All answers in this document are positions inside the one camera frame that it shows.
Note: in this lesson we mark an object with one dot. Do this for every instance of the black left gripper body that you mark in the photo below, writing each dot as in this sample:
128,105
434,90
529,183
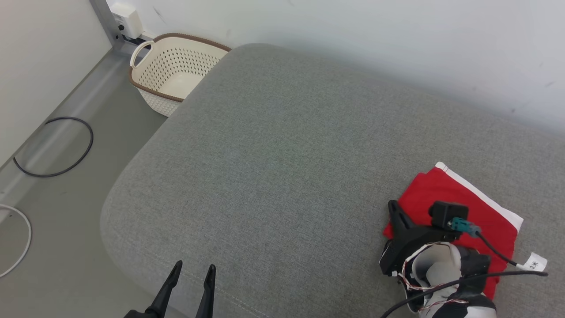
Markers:
143,314

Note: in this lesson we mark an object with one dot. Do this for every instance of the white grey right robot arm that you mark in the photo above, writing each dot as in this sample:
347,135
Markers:
476,311

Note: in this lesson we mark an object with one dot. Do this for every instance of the white wall box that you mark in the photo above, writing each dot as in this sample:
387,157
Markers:
128,20

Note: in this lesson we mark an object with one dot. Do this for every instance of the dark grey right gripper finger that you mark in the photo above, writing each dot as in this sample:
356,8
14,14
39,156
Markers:
398,223

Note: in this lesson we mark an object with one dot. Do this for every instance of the cream perforated laundry basket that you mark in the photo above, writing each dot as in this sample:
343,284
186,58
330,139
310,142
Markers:
176,84

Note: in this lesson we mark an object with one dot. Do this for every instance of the grey metal wall rail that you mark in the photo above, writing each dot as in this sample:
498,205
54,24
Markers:
103,17

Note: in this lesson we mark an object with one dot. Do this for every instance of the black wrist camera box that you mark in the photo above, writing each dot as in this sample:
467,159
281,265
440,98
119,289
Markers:
446,212

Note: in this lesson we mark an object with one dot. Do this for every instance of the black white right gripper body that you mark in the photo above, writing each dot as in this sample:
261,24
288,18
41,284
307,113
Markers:
410,247

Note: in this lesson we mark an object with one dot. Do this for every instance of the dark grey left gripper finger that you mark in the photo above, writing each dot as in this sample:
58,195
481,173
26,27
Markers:
207,296
170,285

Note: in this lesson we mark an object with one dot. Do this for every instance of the red shorts with white band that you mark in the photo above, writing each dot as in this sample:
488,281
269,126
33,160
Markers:
485,212

